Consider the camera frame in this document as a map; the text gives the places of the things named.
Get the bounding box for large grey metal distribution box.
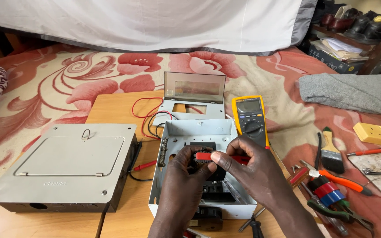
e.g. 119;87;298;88
0;123;139;213

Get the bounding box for person's right hand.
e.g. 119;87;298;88
210;136;299;213

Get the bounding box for clear plastic strip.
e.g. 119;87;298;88
223;178;248;205

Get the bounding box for open grey metal enclosure box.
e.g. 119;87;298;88
148;119;257;220

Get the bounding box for yellow digital multimeter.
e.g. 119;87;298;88
232;95;271;150

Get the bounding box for yellow extension socket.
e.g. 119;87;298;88
353;122;381;149

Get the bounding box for blue tape roll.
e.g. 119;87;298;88
319;190;346;208

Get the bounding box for brass terminal bar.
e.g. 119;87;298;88
157;137;169;168

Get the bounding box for pink floral blanket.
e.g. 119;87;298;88
0;43;381;238

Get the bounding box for black circuit breaker red switch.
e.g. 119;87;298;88
190;149;251;172

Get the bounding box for red test lead wire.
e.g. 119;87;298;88
131;97;173;141

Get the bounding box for black cable tie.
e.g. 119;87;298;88
314;132;323;171

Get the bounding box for person's left hand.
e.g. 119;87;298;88
159;145;217;206

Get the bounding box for grey cover with tinted flap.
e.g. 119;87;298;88
152;71;227;128

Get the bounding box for black test lead wire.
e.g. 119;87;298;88
128;112;179;182

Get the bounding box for marble patterned board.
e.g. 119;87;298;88
347;150;381;213

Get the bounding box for orange handled pliers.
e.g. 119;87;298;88
299;159;374;197

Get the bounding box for orange pen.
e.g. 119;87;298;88
346;147;381;157

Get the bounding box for green handled pliers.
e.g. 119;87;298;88
306;198;375;237

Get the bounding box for red multimeter probe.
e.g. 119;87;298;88
133;160;158;172

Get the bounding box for shoe rack with shoes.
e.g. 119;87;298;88
304;0;381;75

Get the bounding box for paintbrush with wooden handle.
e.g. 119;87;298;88
320;126;346;175

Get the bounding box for black handled screwdriver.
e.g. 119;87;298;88
238;207;266;238

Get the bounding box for white sheet with grey border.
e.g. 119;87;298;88
0;0;319;57

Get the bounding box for grey towel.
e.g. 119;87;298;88
298;73;381;116

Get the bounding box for red tape roll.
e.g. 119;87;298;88
314;181;340;199

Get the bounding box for black tape roll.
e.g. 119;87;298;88
308;175;331;192

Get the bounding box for clear handled screwdriver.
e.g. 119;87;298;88
300;181;350;236

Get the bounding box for black breaker block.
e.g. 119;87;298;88
201;180;236;203

